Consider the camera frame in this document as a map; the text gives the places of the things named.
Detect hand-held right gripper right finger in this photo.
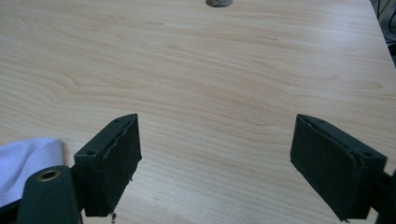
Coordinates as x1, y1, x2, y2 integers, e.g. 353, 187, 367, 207
290, 113, 389, 222

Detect round table cable grommet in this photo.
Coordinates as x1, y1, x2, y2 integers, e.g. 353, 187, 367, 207
205, 0, 233, 8

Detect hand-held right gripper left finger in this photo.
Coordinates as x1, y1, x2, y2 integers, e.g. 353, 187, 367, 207
74, 113, 143, 217

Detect white cloth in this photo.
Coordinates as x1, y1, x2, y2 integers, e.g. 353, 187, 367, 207
0, 136, 64, 208

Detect dark cables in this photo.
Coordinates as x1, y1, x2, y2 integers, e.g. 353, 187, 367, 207
370, 0, 396, 68

